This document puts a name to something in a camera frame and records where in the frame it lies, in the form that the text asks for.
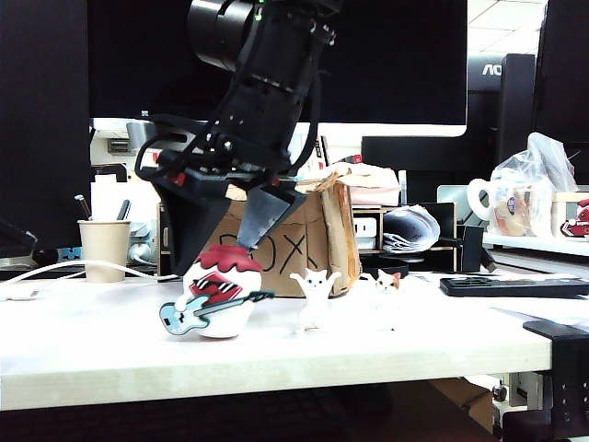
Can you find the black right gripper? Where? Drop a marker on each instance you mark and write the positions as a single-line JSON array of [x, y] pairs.
[[248, 152]]

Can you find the white doll red cap guitar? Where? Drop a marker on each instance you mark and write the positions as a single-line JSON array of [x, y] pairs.
[[221, 317]]

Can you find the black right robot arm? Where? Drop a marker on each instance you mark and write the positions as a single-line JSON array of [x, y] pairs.
[[276, 69]]

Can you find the brown paper box marked BOX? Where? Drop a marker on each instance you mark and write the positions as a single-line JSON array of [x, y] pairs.
[[294, 271]]

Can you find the brown cardboard box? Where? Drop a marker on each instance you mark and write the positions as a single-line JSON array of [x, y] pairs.
[[469, 400]]

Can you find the beige wooden box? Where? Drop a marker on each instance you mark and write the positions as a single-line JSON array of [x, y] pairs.
[[559, 207]]

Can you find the white carton red label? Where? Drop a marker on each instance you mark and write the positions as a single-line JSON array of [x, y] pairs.
[[322, 152]]

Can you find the white cat figurine raised arms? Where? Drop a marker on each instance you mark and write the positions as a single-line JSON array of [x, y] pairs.
[[315, 299]]

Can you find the beige paper cup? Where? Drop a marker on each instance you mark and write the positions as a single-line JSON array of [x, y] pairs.
[[105, 248]]

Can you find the pink folded stack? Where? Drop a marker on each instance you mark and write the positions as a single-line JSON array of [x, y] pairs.
[[373, 189]]

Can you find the silver tipped pen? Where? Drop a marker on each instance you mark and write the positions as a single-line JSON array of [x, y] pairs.
[[84, 209]]

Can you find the white orange cat figurine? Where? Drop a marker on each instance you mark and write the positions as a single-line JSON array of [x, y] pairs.
[[386, 282]]

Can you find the slim white tube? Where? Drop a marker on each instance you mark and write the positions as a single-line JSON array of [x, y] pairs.
[[403, 189]]

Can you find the rolled newspaper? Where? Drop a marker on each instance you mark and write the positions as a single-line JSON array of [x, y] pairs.
[[412, 228]]

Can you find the low black monitor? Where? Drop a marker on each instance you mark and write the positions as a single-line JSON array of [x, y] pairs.
[[414, 154]]

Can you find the black monitor tall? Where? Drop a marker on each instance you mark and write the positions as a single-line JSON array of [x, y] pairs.
[[43, 138]]

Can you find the black wooden desk organizer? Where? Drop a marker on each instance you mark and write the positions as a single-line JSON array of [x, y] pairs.
[[444, 216]]

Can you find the large black monitor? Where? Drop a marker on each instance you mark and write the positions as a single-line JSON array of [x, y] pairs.
[[414, 60]]

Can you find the black remote control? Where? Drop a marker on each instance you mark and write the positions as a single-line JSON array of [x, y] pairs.
[[515, 287]]

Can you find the black AOC monitor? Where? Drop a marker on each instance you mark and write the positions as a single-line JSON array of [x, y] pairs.
[[515, 115]]

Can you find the white riser shelf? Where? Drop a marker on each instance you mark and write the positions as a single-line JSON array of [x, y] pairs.
[[538, 243]]

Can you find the white printed mug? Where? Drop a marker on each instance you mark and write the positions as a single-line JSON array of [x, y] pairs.
[[540, 209]]

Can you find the clear plastic bag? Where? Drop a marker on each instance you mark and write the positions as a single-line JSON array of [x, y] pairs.
[[543, 154]]

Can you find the black caster wheel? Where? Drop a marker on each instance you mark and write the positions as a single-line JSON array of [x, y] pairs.
[[500, 393]]

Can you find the black monitor glossy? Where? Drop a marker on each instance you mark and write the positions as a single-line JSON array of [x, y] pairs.
[[566, 69]]

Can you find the black desk clamp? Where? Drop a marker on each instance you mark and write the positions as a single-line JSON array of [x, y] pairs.
[[570, 377]]

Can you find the black angled bracket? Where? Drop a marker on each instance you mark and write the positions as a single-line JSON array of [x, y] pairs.
[[476, 244]]

